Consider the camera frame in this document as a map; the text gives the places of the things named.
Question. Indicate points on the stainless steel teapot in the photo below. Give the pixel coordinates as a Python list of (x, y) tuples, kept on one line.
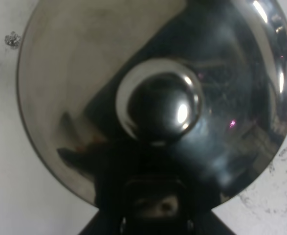
[(117, 96)]

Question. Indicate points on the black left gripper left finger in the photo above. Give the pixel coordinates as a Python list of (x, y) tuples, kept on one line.
[(103, 223)]

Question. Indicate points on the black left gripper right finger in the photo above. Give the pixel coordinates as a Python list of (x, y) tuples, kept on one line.
[(209, 224)]

